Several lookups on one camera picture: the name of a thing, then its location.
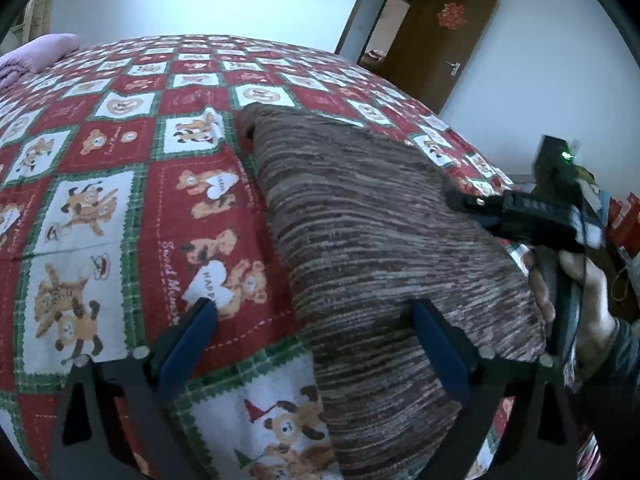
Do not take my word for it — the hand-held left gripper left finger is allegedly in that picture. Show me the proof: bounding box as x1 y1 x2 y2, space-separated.
45 297 219 480

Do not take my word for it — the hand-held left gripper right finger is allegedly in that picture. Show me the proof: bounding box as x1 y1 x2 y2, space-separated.
410 298 587 480

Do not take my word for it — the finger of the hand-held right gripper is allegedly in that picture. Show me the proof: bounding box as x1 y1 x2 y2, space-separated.
445 187 513 233

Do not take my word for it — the brown striped knit sweater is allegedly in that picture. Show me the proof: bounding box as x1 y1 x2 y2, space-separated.
239 102 547 480

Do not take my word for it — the person's right forearm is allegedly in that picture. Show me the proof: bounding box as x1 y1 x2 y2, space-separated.
565 316 640 411

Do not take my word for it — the person's right hand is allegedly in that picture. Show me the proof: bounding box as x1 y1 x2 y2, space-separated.
522 247 622 392

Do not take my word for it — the red box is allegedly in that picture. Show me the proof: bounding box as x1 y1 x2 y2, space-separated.
606 194 640 256

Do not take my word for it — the brown wooden door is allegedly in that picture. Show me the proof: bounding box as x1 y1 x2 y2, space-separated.
384 0 501 116

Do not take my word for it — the red checkered printed bedsheet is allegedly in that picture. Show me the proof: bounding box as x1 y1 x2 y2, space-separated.
0 34 601 480

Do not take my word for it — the red paper door decoration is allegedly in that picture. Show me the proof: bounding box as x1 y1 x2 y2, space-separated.
437 2 465 30

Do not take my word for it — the pink pillow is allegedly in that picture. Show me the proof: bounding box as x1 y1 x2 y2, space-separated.
0 33 81 90

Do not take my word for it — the brown door frame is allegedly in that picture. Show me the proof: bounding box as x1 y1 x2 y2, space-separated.
334 0 431 68

